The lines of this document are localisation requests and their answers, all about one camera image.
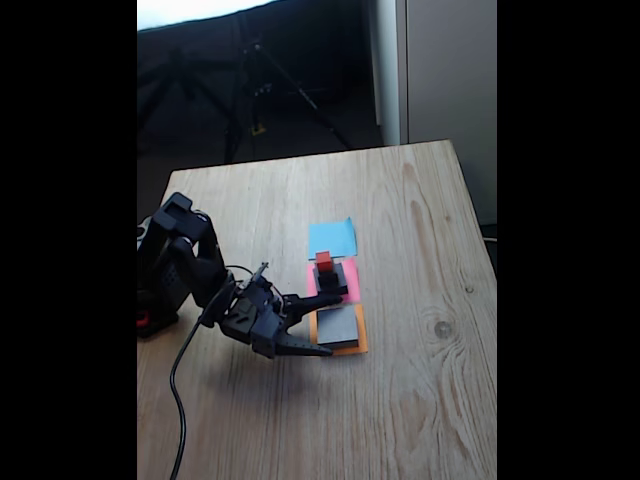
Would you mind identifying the blue paper sheet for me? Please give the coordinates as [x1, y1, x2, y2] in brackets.
[308, 217, 359, 260]

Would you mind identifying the black light stand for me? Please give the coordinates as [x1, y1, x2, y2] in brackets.
[137, 47, 226, 146]

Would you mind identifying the small gripper camera board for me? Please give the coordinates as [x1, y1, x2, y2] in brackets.
[247, 259, 272, 290]

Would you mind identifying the large grey cube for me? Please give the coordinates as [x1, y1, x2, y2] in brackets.
[315, 305, 360, 351]

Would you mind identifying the orange paper sheet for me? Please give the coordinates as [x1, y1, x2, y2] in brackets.
[309, 303, 369, 359]

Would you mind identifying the white cabinet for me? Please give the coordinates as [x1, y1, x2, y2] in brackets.
[369, 0, 498, 226]

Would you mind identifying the pink paper sheet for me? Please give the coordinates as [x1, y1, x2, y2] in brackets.
[305, 258, 361, 307]

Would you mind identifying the black cable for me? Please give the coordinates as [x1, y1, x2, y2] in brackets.
[168, 264, 254, 480]

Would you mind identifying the black tripod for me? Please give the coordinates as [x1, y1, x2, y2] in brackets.
[219, 39, 354, 164]

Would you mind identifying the bright white light panel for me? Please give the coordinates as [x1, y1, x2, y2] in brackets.
[137, 0, 281, 31]

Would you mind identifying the medium black cube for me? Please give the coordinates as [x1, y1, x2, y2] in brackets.
[314, 262, 350, 300]

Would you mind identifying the small black cube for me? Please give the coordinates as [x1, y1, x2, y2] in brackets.
[314, 267, 341, 294]

